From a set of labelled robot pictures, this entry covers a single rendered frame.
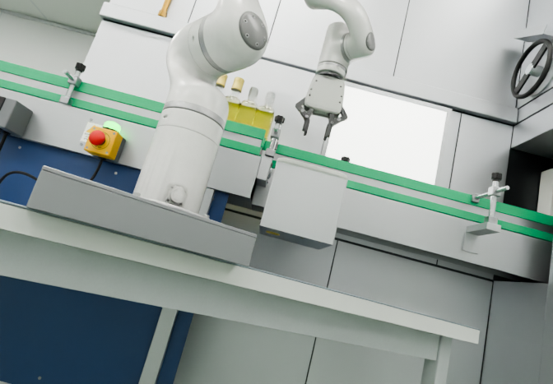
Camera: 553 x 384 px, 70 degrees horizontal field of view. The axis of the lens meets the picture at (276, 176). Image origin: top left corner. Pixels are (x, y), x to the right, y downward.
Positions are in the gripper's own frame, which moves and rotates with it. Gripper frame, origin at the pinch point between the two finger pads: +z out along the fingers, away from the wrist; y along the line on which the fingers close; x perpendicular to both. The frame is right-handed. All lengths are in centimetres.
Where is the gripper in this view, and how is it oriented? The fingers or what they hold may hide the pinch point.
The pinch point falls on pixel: (316, 130)
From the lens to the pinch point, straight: 107.3
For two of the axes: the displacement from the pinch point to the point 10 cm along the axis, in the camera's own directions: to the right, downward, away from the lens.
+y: -9.7, -2.5, 0.6
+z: -2.5, 9.4, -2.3
